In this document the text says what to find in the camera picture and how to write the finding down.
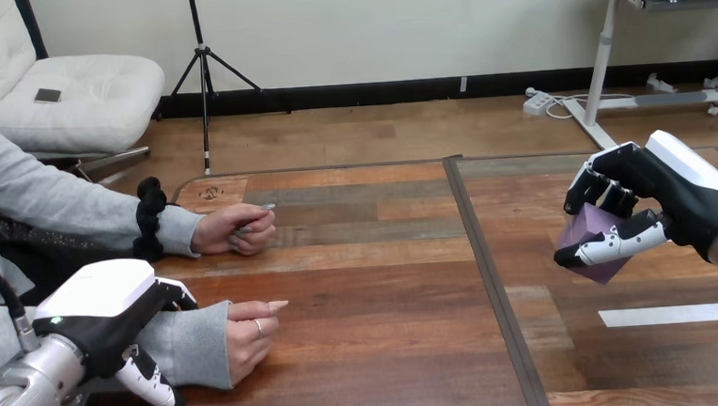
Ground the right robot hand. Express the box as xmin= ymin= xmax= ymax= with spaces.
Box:
xmin=546 ymin=127 xmax=718 ymax=273

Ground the person's hand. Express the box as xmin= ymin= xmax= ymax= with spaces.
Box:
xmin=224 ymin=298 xmax=295 ymax=389
xmin=187 ymin=201 xmax=281 ymax=261

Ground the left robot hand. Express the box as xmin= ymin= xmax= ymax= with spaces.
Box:
xmin=28 ymin=255 xmax=206 ymax=406

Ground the purple block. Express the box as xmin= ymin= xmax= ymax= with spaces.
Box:
xmin=553 ymin=199 xmax=637 ymax=289

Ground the person's forearm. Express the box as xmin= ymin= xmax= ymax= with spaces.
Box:
xmin=0 ymin=282 xmax=239 ymax=406
xmin=0 ymin=133 xmax=209 ymax=272

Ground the black scrunchie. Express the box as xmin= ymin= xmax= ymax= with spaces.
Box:
xmin=128 ymin=175 xmax=172 ymax=265

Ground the white desk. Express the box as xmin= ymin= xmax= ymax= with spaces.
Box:
xmin=554 ymin=0 xmax=718 ymax=154

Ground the black tripod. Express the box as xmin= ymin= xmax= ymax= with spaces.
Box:
xmin=146 ymin=0 xmax=297 ymax=180

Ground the white power strip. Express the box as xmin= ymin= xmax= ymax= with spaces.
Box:
xmin=521 ymin=86 xmax=556 ymax=117

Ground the white cushioned chair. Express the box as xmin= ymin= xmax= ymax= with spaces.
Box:
xmin=0 ymin=0 xmax=173 ymax=188

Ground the grey phone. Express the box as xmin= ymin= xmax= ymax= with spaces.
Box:
xmin=33 ymin=86 xmax=64 ymax=106

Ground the black cable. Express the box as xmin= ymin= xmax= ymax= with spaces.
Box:
xmin=0 ymin=252 xmax=39 ymax=356

